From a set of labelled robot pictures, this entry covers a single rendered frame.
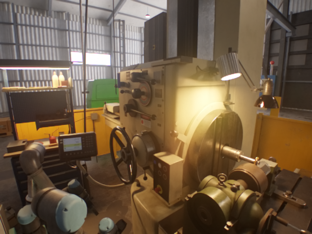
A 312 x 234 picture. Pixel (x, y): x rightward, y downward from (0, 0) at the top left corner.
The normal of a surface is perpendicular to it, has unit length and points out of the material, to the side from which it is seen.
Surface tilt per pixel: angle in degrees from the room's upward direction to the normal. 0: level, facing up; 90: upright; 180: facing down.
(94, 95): 85
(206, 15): 90
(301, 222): 0
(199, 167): 90
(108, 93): 84
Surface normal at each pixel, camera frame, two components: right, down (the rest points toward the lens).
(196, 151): -0.79, -0.11
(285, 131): -0.81, 0.12
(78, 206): 0.94, -0.03
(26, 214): 0.05, -0.94
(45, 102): 0.54, 0.18
